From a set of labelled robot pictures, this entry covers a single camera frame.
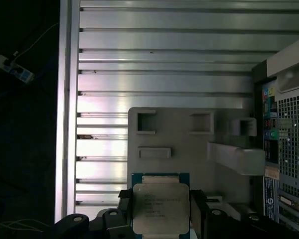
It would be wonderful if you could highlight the black silver PC case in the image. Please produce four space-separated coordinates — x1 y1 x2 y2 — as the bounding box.
250 33 299 225

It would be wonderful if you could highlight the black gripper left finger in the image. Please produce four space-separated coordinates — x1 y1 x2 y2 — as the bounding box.
54 189 133 239

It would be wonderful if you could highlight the thin white cable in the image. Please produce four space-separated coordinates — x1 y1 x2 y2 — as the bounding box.
13 22 60 56
0 218 56 234

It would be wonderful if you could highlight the silver green CPU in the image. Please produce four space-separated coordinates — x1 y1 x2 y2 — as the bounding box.
131 171 191 236

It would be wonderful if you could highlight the white blue power strip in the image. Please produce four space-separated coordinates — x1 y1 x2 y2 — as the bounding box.
0 54 36 84

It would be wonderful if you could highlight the grey plastic parts rack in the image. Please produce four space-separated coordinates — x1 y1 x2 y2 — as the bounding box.
127 106 267 215

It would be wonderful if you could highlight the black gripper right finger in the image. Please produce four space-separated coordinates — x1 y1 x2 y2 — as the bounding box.
190 189 299 239

